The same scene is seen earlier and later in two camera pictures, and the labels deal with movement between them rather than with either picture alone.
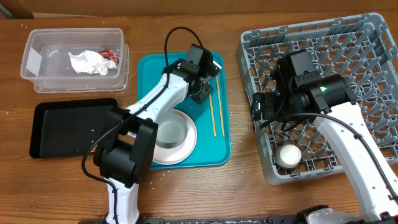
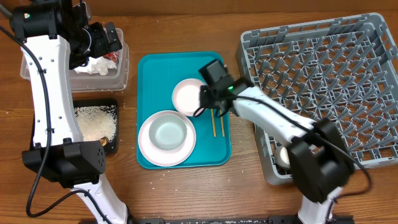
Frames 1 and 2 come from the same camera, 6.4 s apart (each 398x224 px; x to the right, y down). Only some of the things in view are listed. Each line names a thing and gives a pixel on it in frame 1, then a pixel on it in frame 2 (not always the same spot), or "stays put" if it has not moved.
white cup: (288, 155) stays put
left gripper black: (201, 96) → (103, 46)
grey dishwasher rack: (359, 48) stays put
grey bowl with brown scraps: (173, 130) stays put
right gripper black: (264, 106) → (208, 98)
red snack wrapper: (110, 54) stays put
